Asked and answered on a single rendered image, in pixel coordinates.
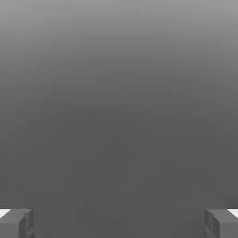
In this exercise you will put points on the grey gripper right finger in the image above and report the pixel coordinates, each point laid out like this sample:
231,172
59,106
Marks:
223,224

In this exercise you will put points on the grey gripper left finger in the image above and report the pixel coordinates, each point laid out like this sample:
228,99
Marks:
13,224

